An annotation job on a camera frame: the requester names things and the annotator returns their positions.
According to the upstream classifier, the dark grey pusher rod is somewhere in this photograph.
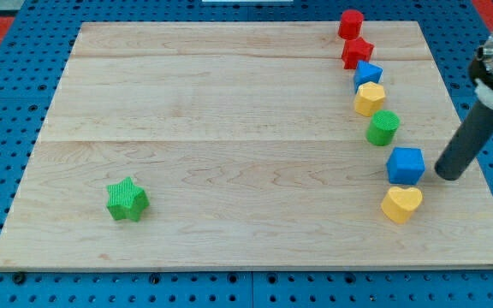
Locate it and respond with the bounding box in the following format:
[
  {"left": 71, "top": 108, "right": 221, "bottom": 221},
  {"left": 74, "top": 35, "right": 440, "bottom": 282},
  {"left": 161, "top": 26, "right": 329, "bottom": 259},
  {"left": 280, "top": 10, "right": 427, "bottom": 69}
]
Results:
[{"left": 434, "top": 100, "right": 493, "bottom": 181}]

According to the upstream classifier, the light wooden board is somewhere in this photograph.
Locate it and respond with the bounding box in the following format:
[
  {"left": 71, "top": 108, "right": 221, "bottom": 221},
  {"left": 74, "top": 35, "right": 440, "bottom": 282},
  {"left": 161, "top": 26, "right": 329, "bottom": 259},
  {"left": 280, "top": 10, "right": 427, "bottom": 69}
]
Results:
[{"left": 0, "top": 21, "right": 493, "bottom": 272}]

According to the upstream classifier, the blue cube block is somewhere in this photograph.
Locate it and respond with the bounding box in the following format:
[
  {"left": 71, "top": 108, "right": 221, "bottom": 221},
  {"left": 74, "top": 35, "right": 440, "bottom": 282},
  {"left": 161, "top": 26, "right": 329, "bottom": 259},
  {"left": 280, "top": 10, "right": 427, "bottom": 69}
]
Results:
[{"left": 386, "top": 147, "right": 425, "bottom": 185}]

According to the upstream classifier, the green cylinder block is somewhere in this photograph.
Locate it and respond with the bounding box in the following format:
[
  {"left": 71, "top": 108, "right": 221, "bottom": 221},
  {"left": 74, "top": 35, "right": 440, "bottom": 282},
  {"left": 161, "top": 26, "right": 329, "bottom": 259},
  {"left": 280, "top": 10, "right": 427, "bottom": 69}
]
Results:
[{"left": 365, "top": 110, "right": 401, "bottom": 146}]

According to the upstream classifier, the green star block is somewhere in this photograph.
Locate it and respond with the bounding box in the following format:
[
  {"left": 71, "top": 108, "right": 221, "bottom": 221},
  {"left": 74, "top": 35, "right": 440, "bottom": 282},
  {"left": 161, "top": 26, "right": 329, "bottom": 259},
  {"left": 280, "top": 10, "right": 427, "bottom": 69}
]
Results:
[{"left": 106, "top": 177, "right": 150, "bottom": 222}]

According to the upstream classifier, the yellow hexagon block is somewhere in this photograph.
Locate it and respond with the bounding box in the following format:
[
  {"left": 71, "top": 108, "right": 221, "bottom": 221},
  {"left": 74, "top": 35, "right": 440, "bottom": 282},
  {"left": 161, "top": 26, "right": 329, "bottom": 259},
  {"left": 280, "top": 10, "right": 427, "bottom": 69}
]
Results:
[{"left": 353, "top": 81, "right": 386, "bottom": 117}]

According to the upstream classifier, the yellow heart block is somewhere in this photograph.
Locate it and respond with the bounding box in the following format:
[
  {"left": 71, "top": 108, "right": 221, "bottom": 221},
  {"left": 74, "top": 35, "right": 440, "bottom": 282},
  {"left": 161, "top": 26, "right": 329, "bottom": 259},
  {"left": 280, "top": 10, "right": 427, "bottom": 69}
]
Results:
[{"left": 380, "top": 187, "right": 423, "bottom": 224}]

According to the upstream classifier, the red cylinder block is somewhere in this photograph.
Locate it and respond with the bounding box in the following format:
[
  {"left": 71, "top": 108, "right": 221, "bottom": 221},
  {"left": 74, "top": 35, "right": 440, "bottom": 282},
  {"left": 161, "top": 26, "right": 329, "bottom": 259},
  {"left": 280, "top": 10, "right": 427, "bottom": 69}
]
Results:
[{"left": 337, "top": 9, "right": 365, "bottom": 40}]

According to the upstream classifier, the red star block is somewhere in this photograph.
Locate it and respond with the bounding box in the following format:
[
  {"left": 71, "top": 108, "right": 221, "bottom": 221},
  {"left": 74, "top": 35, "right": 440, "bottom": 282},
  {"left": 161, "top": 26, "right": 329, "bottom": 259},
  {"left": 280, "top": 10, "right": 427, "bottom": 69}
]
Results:
[{"left": 341, "top": 37, "right": 374, "bottom": 69}]

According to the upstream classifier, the blue triangle block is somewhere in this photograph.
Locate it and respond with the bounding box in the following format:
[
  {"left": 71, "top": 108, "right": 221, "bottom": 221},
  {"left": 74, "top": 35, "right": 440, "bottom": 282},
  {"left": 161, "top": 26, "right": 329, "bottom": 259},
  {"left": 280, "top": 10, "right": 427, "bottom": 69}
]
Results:
[{"left": 353, "top": 60, "right": 383, "bottom": 92}]

